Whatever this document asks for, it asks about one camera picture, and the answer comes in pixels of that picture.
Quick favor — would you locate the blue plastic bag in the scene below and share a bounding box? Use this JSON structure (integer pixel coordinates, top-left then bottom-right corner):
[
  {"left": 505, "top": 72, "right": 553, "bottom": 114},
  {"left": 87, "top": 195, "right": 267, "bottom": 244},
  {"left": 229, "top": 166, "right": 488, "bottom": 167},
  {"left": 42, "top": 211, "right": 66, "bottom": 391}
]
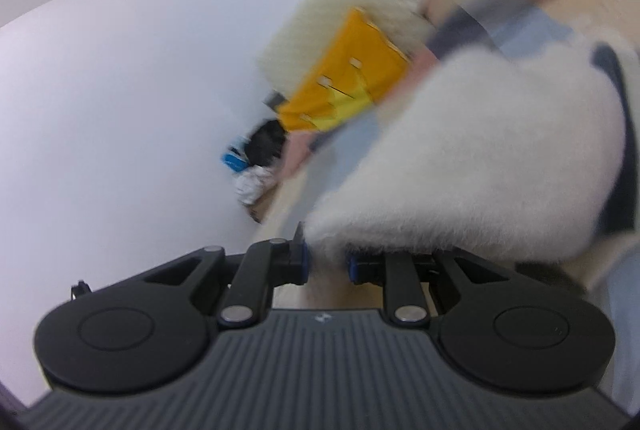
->
[{"left": 221, "top": 136, "right": 250, "bottom": 173}]

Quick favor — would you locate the white fluffy striped sweater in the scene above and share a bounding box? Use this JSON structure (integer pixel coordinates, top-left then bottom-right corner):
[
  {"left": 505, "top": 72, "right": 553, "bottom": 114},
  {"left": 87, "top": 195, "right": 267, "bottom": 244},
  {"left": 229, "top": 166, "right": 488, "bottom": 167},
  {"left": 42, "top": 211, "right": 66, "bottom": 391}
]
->
[{"left": 304, "top": 31, "right": 639, "bottom": 276}]

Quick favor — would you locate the patchwork plaid duvet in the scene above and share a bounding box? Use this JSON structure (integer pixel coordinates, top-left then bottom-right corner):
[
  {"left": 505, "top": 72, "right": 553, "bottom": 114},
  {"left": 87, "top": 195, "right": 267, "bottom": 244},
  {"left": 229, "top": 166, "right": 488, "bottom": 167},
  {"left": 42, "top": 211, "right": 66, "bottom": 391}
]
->
[{"left": 260, "top": 0, "right": 639, "bottom": 412}]

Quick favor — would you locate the yellow crown pillow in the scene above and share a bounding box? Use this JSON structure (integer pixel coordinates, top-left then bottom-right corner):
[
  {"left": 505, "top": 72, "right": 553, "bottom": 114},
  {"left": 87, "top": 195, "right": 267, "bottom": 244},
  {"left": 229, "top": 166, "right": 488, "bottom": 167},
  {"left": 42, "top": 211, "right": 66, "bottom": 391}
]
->
[{"left": 277, "top": 8, "right": 409, "bottom": 133}]

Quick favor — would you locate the wooden nightstand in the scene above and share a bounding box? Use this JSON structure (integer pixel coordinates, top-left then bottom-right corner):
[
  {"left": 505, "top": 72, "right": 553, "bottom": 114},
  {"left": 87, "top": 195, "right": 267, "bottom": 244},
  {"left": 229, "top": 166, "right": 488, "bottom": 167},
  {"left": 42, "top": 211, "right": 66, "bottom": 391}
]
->
[{"left": 245, "top": 186, "right": 279, "bottom": 224}]

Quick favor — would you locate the white crumpled cloth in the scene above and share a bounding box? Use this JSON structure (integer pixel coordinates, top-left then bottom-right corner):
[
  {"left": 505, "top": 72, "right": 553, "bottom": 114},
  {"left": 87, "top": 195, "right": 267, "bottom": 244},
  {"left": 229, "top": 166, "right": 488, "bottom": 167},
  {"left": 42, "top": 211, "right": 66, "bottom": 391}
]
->
[{"left": 234, "top": 165, "right": 278, "bottom": 205}]

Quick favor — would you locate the black clothing pile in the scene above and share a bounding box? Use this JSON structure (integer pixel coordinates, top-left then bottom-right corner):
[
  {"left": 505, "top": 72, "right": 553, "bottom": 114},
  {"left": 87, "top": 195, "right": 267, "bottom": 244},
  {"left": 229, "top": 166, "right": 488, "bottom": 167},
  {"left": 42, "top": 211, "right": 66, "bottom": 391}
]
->
[{"left": 244, "top": 119, "right": 286, "bottom": 167}]

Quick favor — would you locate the dark wall switch left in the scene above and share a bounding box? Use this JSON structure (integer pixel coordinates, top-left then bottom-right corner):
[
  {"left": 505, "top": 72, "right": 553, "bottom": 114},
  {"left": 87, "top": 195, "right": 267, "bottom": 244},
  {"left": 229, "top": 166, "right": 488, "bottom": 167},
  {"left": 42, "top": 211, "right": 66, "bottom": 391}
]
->
[{"left": 264, "top": 90, "right": 288, "bottom": 111}]

